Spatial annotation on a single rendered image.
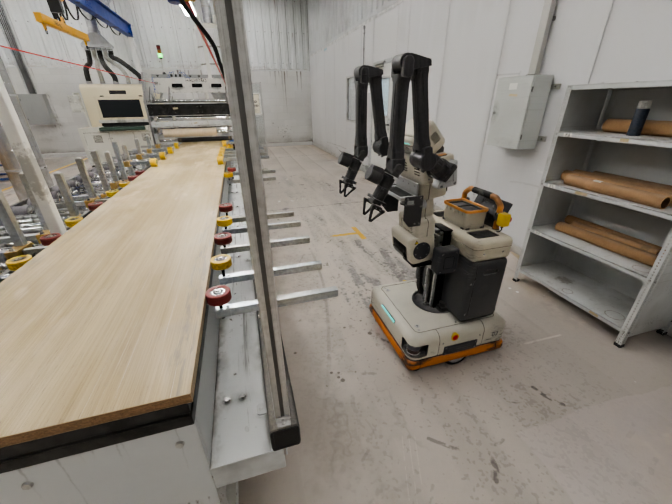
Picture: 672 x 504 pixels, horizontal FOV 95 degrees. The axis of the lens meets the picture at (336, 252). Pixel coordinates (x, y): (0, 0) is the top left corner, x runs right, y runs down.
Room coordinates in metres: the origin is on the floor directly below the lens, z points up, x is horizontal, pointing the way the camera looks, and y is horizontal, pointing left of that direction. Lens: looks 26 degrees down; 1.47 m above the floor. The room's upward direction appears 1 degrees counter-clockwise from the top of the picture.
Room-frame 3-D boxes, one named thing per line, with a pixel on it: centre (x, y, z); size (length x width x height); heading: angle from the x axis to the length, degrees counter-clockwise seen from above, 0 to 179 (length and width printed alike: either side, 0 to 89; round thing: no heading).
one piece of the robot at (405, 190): (1.60, -0.36, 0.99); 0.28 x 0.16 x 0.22; 16
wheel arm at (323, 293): (0.92, 0.21, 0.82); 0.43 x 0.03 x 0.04; 106
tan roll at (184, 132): (5.38, 2.12, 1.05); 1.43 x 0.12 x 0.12; 106
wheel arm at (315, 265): (1.16, 0.28, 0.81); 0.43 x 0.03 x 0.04; 106
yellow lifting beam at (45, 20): (6.46, 4.60, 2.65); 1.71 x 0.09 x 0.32; 16
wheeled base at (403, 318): (1.68, -0.64, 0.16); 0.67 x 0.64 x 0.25; 106
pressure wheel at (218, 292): (0.87, 0.40, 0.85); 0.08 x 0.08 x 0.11
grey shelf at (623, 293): (2.01, -1.93, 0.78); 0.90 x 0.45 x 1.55; 16
